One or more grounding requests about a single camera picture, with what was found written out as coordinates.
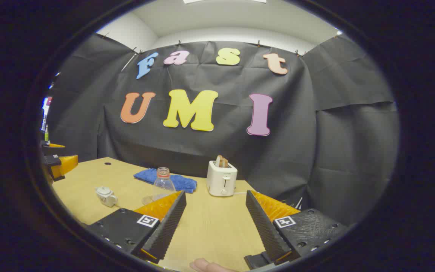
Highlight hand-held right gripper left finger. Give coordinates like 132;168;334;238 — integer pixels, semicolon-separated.
88;190;187;264

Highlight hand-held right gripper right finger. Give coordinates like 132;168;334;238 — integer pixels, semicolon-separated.
245;190;350;266

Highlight clear plastic water bottle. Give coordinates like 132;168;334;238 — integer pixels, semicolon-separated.
152;167;177;201

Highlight blue towel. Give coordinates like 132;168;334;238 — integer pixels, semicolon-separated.
133;168;198;194

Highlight white toaster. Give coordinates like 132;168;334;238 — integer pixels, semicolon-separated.
207;160;238;197

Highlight black backdrop cloth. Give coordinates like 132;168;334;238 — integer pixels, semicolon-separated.
46;33;400;227

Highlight colourful wall poster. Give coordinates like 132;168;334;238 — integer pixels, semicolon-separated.
42;96;53;133

